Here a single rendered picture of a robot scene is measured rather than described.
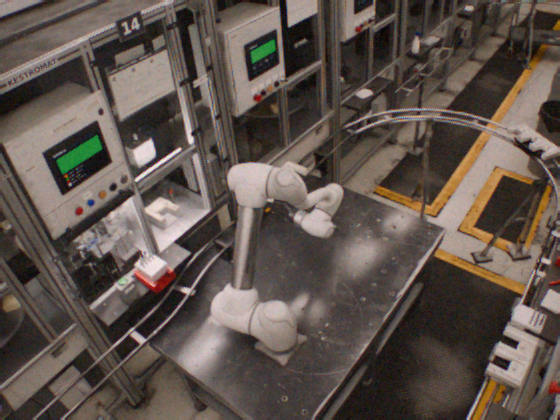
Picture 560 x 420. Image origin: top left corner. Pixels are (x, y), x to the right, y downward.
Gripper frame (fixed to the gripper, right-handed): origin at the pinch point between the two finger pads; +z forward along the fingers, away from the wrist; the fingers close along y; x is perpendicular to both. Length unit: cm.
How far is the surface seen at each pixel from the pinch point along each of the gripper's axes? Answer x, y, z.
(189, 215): 33.1, 3.2, 27.6
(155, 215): 48, 10, 37
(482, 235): -134, -86, -96
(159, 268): 73, 14, 3
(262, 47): -29, 77, 17
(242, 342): 68, -20, -36
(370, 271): -4, -20, -64
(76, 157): 83, 77, 17
